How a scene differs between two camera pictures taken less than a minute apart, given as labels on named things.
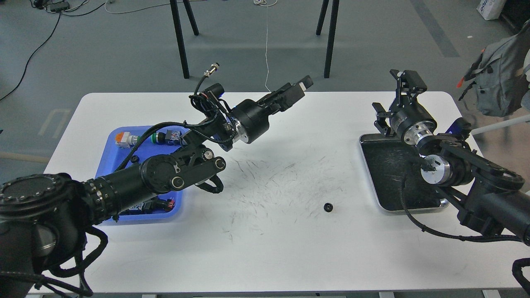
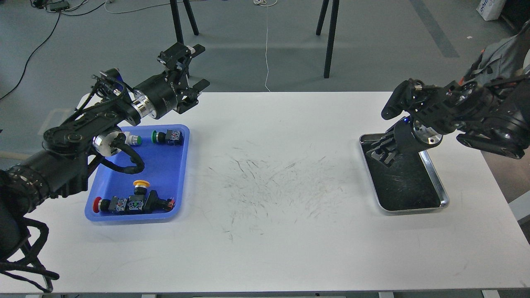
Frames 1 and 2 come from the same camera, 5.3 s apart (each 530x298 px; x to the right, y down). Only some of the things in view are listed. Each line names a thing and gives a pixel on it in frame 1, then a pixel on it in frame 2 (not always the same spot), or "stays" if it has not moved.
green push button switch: (174, 138) stays
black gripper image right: (413, 123) -> (410, 138)
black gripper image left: (253, 118) -> (157, 97)
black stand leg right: (331, 39) stays
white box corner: (490, 9) stays
